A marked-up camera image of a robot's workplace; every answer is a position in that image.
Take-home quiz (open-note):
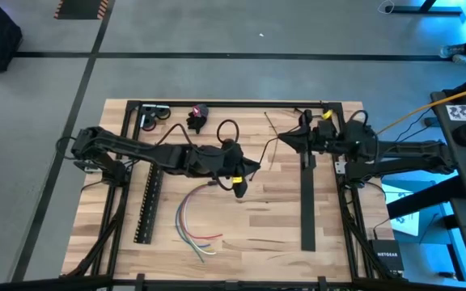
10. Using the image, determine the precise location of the hazard-striped floor mat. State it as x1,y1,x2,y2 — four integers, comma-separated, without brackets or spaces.
53,0,110,21

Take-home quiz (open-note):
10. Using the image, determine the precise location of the thin dark zip tie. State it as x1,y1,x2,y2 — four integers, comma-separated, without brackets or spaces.
263,112,283,171

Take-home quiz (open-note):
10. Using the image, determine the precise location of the yellow hanging cable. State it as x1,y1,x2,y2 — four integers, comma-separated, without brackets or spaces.
375,83,466,137

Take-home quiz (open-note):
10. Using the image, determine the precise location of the dark brown arm cable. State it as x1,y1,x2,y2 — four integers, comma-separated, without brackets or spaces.
155,123,196,147

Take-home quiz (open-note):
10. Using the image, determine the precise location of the black round knob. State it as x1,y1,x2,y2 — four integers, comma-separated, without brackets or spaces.
452,124,466,148

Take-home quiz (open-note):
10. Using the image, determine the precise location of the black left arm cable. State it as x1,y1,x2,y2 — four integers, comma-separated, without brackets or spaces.
212,119,241,192

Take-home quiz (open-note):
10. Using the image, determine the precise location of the blue wire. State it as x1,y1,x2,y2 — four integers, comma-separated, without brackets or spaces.
175,184,212,248

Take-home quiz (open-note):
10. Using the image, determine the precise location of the black raceway cover strip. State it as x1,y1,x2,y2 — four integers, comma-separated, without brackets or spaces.
299,152,317,252

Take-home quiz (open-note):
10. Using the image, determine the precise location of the red wire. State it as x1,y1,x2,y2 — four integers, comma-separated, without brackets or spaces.
179,183,224,240

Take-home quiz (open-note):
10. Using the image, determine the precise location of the black Netgear network switch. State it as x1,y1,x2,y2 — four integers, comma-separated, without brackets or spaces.
369,238,405,273

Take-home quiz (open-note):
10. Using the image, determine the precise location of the black aluminium table frame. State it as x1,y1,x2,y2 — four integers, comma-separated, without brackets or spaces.
60,99,406,291

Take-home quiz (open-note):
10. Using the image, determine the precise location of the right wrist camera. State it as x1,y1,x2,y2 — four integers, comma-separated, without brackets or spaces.
299,108,314,129

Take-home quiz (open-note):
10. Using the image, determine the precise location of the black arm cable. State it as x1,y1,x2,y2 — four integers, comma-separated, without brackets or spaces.
345,108,371,133
212,119,241,192

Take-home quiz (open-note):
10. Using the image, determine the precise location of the white paper sheet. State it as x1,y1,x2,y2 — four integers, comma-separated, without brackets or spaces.
381,183,421,238

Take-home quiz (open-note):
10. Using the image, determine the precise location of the black zip tie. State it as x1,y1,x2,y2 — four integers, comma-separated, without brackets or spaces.
248,135,282,182

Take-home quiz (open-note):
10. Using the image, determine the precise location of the black slotted cable raceway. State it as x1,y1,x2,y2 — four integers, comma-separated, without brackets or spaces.
133,163,165,245

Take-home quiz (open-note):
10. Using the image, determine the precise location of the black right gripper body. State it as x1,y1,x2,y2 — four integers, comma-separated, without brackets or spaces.
308,120,341,154

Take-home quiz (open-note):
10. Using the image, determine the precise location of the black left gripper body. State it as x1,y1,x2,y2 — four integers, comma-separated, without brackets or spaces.
184,139,245,179

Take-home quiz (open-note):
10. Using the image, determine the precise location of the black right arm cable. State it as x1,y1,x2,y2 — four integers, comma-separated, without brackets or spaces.
345,108,371,133

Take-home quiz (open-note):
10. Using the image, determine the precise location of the bundle of coloured cables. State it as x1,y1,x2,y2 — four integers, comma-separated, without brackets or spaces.
178,185,218,255
175,185,205,264

